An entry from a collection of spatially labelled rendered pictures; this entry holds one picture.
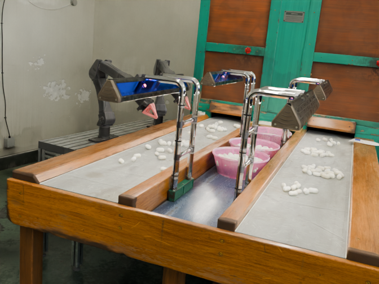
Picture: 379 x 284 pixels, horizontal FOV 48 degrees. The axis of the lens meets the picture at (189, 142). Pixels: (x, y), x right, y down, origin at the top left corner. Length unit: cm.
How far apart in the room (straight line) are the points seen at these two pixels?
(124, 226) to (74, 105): 343
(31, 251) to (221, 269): 74
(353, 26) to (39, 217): 219
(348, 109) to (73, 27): 283
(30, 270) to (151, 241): 56
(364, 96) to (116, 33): 269
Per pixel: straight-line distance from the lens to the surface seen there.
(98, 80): 246
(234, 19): 306
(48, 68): 438
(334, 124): 291
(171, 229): 129
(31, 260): 171
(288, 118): 120
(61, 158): 174
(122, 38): 461
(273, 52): 297
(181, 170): 168
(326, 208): 155
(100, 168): 170
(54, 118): 452
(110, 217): 137
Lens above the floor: 124
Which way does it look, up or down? 13 degrees down
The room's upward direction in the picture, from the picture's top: 6 degrees clockwise
